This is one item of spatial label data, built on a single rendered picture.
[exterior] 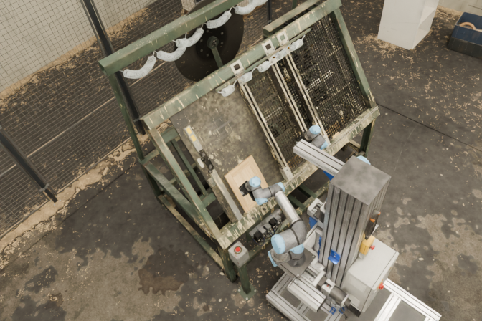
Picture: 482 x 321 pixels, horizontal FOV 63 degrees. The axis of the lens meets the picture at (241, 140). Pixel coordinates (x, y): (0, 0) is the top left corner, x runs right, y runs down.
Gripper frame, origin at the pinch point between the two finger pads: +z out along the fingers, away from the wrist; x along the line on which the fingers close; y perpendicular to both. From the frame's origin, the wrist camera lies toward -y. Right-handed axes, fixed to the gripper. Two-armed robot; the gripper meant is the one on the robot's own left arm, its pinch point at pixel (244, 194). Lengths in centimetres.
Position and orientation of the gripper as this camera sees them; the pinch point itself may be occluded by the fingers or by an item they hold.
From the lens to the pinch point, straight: 303.4
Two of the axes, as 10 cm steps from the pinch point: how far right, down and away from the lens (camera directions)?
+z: -2.6, 3.5, 9.0
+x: -6.8, 5.9, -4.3
